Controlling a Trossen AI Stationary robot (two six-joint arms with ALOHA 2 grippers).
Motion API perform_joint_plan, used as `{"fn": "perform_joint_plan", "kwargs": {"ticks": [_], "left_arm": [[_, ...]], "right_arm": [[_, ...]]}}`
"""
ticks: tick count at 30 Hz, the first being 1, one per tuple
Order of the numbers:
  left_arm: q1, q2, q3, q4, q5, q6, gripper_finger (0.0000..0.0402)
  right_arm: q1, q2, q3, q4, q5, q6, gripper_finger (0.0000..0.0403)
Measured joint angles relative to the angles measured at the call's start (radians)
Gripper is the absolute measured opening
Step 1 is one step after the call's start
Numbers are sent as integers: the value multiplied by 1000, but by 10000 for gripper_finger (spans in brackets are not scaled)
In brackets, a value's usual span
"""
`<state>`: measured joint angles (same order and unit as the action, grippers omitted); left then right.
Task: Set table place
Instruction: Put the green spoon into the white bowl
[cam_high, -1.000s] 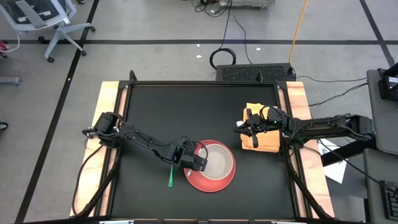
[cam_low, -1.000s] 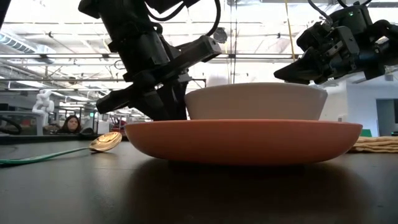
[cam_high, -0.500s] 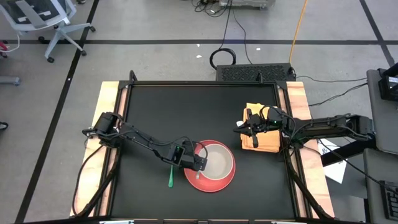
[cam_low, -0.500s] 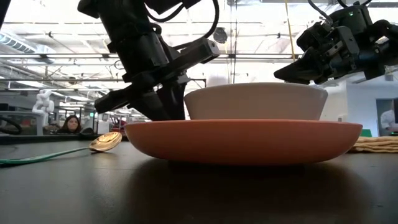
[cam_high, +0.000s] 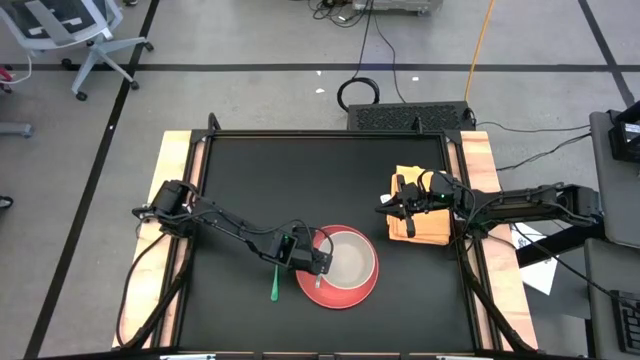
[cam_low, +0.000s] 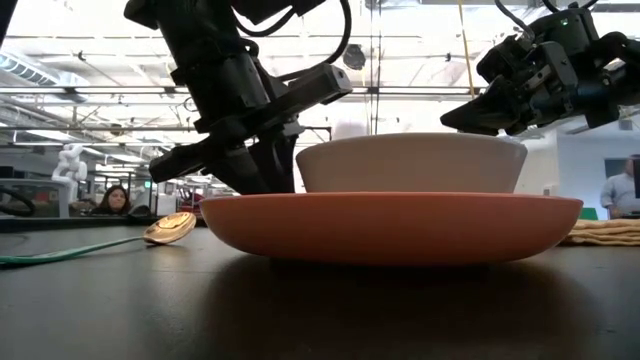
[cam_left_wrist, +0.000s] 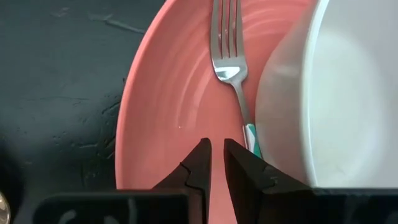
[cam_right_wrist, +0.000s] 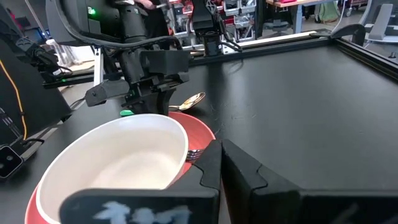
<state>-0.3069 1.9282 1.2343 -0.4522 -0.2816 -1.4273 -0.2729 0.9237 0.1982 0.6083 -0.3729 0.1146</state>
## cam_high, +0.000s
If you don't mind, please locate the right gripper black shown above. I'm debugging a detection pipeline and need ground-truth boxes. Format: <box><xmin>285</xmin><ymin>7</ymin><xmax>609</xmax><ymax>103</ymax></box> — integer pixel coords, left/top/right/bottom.
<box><xmin>375</xmin><ymin>173</ymin><xmax>417</xmax><ymax>240</ymax></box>

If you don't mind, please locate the grey-white bowl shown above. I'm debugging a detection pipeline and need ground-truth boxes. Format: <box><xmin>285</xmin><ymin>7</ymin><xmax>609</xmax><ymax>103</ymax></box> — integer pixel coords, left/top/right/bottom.
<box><xmin>318</xmin><ymin>230</ymin><xmax>377</xmax><ymax>291</ymax></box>

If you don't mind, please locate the red-orange plate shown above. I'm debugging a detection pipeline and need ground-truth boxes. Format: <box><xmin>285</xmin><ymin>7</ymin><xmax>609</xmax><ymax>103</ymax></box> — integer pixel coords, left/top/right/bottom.
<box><xmin>294</xmin><ymin>223</ymin><xmax>380</xmax><ymax>310</ymax></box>

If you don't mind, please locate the folded yellow cloth napkin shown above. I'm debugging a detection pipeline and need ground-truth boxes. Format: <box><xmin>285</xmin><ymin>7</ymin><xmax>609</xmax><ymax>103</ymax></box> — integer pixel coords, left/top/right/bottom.
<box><xmin>387</xmin><ymin>164</ymin><xmax>451</xmax><ymax>246</ymax></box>

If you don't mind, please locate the black perforated computer case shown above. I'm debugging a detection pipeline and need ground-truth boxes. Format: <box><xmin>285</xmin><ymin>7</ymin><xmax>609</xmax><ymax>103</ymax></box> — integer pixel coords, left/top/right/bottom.
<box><xmin>346</xmin><ymin>101</ymin><xmax>476</xmax><ymax>134</ymax></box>

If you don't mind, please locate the printed white paper sheet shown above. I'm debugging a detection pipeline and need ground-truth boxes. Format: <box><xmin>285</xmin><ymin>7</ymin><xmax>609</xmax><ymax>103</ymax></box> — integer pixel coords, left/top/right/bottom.
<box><xmin>509</xmin><ymin>222</ymin><xmax>549</xmax><ymax>251</ymax></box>

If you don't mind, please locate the plain white paper sheet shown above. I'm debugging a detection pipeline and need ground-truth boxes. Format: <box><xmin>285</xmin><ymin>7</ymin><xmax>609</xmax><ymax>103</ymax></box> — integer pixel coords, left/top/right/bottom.
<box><xmin>519</xmin><ymin>257</ymin><xmax>559</xmax><ymax>296</ymax></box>

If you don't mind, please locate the black support beam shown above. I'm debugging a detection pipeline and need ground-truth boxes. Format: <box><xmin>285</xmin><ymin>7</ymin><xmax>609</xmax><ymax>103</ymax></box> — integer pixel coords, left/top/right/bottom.
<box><xmin>514</xmin><ymin>222</ymin><xmax>606</xmax><ymax>269</ymax></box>

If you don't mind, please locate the grey equipment box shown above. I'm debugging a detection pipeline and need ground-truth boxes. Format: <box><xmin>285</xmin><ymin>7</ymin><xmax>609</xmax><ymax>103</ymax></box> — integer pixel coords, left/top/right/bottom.
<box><xmin>352</xmin><ymin>0</ymin><xmax>444</xmax><ymax>15</ymax></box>

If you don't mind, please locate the grey desk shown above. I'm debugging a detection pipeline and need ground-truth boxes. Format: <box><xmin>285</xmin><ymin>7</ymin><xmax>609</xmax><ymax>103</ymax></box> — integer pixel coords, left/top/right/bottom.
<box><xmin>588</xmin><ymin>110</ymin><xmax>640</xmax><ymax>249</ymax></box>
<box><xmin>583</xmin><ymin>238</ymin><xmax>640</xmax><ymax>360</ymax></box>

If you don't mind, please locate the black desk device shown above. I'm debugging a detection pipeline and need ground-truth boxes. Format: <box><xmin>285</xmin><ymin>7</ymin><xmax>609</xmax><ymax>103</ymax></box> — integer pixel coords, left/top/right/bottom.
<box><xmin>607</xmin><ymin>102</ymin><xmax>640</xmax><ymax>164</ymax></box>

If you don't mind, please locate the black keyboard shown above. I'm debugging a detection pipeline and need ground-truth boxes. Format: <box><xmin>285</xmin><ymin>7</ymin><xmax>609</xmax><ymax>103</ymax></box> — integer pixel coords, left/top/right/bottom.
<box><xmin>610</xmin><ymin>289</ymin><xmax>640</xmax><ymax>356</ymax></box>

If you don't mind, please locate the grey office chair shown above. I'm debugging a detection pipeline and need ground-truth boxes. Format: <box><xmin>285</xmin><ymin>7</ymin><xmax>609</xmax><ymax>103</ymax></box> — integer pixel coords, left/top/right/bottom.
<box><xmin>0</xmin><ymin>0</ymin><xmax>155</xmax><ymax>101</ymax></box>

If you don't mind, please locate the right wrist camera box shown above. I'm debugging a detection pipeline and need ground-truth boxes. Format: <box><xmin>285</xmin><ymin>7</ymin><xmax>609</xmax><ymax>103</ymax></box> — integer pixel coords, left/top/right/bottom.
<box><xmin>410</xmin><ymin>182</ymin><xmax>436</xmax><ymax>209</ymax></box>

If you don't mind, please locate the black metal table frame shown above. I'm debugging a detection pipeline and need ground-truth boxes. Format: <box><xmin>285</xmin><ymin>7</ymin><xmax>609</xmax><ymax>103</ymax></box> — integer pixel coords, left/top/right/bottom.
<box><xmin>112</xmin><ymin>112</ymin><xmax>541</xmax><ymax>360</ymax></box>

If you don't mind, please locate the black arm cable harness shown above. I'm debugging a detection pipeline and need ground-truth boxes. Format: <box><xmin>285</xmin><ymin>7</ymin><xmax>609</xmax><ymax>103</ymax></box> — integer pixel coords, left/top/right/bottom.
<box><xmin>115</xmin><ymin>229</ymin><xmax>196</xmax><ymax>351</ymax></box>
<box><xmin>452</xmin><ymin>234</ymin><xmax>539</xmax><ymax>354</ymax></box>

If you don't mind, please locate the coiled black cable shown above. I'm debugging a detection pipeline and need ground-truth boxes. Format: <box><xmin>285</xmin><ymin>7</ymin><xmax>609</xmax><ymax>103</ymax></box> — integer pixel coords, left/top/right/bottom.
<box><xmin>336</xmin><ymin>0</ymin><xmax>381</xmax><ymax>113</ymax></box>

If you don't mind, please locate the thin black cable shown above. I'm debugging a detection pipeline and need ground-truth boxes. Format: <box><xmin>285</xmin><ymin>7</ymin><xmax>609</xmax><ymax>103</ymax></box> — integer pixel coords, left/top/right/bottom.
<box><xmin>372</xmin><ymin>14</ymin><xmax>407</xmax><ymax>105</ymax></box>

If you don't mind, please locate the black floor cable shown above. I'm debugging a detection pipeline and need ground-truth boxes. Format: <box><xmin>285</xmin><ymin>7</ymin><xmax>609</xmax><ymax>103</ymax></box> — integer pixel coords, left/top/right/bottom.
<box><xmin>496</xmin><ymin>132</ymin><xmax>592</xmax><ymax>172</ymax></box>
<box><xmin>474</xmin><ymin>121</ymin><xmax>592</xmax><ymax>134</ymax></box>

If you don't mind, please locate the yellow cable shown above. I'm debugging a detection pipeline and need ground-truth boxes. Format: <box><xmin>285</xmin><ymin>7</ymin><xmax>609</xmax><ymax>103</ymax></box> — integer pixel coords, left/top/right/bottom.
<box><xmin>463</xmin><ymin>0</ymin><xmax>497</xmax><ymax>104</ymax></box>

